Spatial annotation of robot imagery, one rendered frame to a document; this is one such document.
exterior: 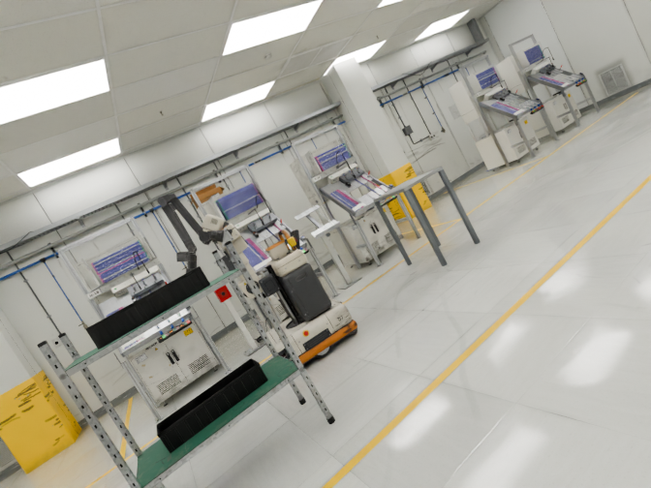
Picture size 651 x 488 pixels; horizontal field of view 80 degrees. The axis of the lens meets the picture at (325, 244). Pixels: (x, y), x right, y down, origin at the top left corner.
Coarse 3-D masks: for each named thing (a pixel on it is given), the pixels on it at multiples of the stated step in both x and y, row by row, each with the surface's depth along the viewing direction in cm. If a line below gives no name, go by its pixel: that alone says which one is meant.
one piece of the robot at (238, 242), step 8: (232, 232) 299; (232, 240) 299; (240, 240) 306; (224, 248) 299; (240, 248) 306; (240, 256) 307; (248, 264) 305; (240, 280) 322; (256, 280) 305; (240, 288) 303; (248, 288) 303; (248, 296) 304
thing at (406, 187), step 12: (408, 180) 410; (420, 180) 351; (444, 180) 358; (396, 192) 360; (408, 192) 347; (456, 204) 361; (384, 216) 411; (420, 216) 349; (468, 228) 364; (396, 240) 414; (432, 240) 351; (408, 264) 418; (444, 264) 354
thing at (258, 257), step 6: (246, 240) 455; (252, 240) 454; (252, 246) 448; (258, 246) 447; (246, 252) 441; (252, 252) 441; (258, 252) 441; (264, 252) 440; (252, 258) 435; (258, 258) 434; (264, 258) 434; (270, 258) 434; (252, 264) 428; (258, 264) 427; (264, 264) 427
